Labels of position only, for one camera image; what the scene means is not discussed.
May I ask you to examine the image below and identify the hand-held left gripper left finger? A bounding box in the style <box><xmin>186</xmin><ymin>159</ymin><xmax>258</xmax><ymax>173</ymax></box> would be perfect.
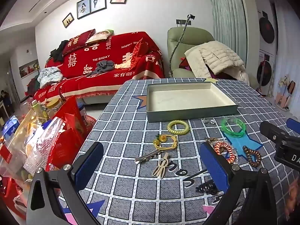
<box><xmin>26</xmin><ymin>142</ymin><xmax>104</xmax><ymax>225</ymax></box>

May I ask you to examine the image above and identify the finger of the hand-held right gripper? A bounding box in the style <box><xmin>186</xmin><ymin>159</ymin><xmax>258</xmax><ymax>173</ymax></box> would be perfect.
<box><xmin>286</xmin><ymin>118</ymin><xmax>300</xmax><ymax>132</ymax></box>
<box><xmin>259</xmin><ymin>121</ymin><xmax>290</xmax><ymax>146</ymax></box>

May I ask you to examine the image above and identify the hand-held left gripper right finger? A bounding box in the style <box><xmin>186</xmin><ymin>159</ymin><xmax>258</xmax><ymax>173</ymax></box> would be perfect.
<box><xmin>200</xmin><ymin>142</ymin><xmax>278</xmax><ymax>225</ymax></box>

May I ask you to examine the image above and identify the orange striped coil hair tie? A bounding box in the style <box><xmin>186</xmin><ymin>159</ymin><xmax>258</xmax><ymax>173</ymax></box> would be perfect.
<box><xmin>214</xmin><ymin>141</ymin><xmax>237</xmax><ymax>163</ymax></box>

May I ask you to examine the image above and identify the brown coil hair tie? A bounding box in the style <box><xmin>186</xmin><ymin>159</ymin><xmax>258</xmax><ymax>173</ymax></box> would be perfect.
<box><xmin>242</xmin><ymin>146</ymin><xmax>262</xmax><ymax>168</ymax></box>

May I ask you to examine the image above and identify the green translucent bangle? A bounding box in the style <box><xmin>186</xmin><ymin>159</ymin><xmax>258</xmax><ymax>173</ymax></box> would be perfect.
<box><xmin>221</xmin><ymin>116</ymin><xmax>246</xmax><ymax>137</ymax></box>

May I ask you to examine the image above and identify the beige hair claw clip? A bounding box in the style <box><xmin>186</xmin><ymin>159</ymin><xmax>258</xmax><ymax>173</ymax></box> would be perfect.
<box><xmin>152</xmin><ymin>152</ymin><xmax>170</xmax><ymax>177</ymax></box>

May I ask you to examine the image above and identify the yellow coil hair tie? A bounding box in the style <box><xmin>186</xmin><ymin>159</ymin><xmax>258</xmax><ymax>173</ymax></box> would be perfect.
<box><xmin>167</xmin><ymin>120</ymin><xmax>189</xmax><ymax>136</ymax></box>

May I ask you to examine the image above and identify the silver metal hair clip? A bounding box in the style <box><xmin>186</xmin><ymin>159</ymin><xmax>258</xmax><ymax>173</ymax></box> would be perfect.
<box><xmin>135</xmin><ymin>150</ymin><xmax>164</xmax><ymax>163</ymax></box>

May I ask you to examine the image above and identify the yellow flower hair tie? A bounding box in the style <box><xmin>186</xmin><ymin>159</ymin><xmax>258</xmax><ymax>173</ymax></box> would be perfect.
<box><xmin>153</xmin><ymin>133</ymin><xmax>179</xmax><ymax>150</ymax></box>

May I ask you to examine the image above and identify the shallow grey-green tray box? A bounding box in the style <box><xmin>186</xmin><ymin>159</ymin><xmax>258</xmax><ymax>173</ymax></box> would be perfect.
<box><xmin>146</xmin><ymin>82</ymin><xmax>239</xmax><ymax>123</ymax></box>

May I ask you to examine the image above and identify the black hair claw clip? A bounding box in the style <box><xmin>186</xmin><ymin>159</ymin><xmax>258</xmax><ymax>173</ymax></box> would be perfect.
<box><xmin>195</xmin><ymin>180</ymin><xmax>217</xmax><ymax>195</ymax></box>

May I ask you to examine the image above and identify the cartoon cardboard figure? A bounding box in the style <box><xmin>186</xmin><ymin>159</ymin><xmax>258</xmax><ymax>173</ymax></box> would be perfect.
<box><xmin>275</xmin><ymin>75</ymin><xmax>297</xmax><ymax>110</ymax></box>

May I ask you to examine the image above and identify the grey checkered tablecloth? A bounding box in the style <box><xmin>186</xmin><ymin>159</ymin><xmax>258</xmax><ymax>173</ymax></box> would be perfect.
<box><xmin>56</xmin><ymin>78</ymin><xmax>300</xmax><ymax>225</ymax></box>

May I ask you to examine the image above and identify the white washing machine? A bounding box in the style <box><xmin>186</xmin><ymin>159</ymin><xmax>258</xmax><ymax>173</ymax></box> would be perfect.
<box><xmin>255</xmin><ymin>49</ymin><xmax>276</xmax><ymax>96</ymax></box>

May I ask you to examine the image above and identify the clear plastic bag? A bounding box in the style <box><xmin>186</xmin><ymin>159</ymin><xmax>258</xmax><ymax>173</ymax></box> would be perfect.
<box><xmin>0</xmin><ymin>109</ymin><xmax>64</xmax><ymax>183</ymax></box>

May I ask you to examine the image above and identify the yellow lid jar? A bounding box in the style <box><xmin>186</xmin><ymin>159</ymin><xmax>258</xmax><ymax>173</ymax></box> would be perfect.
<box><xmin>46</xmin><ymin>98</ymin><xmax>65</xmax><ymax>113</ymax></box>

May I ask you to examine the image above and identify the green drink bottle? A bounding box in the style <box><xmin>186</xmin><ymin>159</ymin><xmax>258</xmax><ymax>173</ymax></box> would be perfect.
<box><xmin>31</xmin><ymin>100</ymin><xmax>48</xmax><ymax>120</ymax></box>

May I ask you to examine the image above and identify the blue box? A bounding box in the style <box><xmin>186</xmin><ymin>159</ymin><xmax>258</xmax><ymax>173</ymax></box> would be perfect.
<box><xmin>2</xmin><ymin>116</ymin><xmax>20</xmax><ymax>136</ymax></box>

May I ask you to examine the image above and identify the white down jacket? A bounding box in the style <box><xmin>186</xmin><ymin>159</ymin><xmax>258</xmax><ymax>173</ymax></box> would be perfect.
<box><xmin>184</xmin><ymin>41</ymin><xmax>245</xmax><ymax>78</ymax></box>

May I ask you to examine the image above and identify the pale blue-white garment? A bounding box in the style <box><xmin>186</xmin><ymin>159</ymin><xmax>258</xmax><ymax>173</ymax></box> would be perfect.
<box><xmin>37</xmin><ymin>67</ymin><xmax>64</xmax><ymax>88</ymax></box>

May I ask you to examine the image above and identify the white dryer machine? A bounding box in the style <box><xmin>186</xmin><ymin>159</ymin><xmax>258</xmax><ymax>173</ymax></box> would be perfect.
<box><xmin>258</xmin><ymin>9</ymin><xmax>277</xmax><ymax>52</ymax></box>

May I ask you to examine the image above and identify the grey garment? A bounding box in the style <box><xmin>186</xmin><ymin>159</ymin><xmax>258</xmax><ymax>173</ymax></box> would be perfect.
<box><xmin>85</xmin><ymin>60</ymin><xmax>115</xmax><ymax>77</ymax></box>

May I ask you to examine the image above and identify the red covered sofa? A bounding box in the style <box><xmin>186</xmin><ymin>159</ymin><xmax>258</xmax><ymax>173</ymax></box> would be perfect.
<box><xmin>33</xmin><ymin>31</ymin><xmax>166</xmax><ymax>104</ymax></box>

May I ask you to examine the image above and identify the black garment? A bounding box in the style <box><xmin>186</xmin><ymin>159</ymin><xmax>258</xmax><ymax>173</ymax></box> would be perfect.
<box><xmin>49</xmin><ymin>40</ymin><xmax>69</xmax><ymax>60</ymax></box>

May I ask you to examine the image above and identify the red satin pillow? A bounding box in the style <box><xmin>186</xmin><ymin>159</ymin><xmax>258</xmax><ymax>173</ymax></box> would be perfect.
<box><xmin>130</xmin><ymin>38</ymin><xmax>150</xmax><ymax>69</ymax></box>

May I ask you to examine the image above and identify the red embroidered pillow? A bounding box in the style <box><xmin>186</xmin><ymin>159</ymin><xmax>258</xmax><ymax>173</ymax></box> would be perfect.
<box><xmin>62</xmin><ymin>29</ymin><xmax>96</xmax><ymax>57</ymax></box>

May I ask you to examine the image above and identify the pale green curtain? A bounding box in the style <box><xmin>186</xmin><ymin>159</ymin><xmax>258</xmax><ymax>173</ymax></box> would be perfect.
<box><xmin>207</xmin><ymin>0</ymin><xmax>249</xmax><ymax>68</ymax></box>

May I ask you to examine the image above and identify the green armchair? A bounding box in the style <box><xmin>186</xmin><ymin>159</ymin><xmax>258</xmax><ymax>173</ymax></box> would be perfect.
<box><xmin>167</xmin><ymin>27</ymin><xmax>256</xmax><ymax>85</ymax></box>

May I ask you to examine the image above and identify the gooseneck phone holder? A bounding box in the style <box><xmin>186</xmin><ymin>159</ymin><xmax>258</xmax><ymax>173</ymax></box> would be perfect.
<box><xmin>169</xmin><ymin>14</ymin><xmax>195</xmax><ymax>77</ymax></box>

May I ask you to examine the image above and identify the cream photo print pillow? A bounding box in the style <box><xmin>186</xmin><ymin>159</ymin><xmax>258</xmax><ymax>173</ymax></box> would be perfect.
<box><xmin>85</xmin><ymin>29</ymin><xmax>114</xmax><ymax>44</ymax></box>

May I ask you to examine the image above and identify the wall poster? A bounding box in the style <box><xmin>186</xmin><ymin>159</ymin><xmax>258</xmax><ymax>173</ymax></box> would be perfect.
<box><xmin>19</xmin><ymin>60</ymin><xmax>39</xmax><ymax>79</ymax></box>

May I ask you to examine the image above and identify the small black picture frame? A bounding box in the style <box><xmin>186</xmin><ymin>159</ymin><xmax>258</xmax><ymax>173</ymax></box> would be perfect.
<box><xmin>62</xmin><ymin>12</ymin><xmax>75</xmax><ymax>29</ymax></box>

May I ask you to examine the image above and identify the tall black picture frame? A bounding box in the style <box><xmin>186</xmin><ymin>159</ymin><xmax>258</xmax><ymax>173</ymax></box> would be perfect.
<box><xmin>77</xmin><ymin>0</ymin><xmax>91</xmax><ymax>20</ymax></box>
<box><xmin>90</xmin><ymin>0</ymin><xmax>107</xmax><ymax>13</ymax></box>

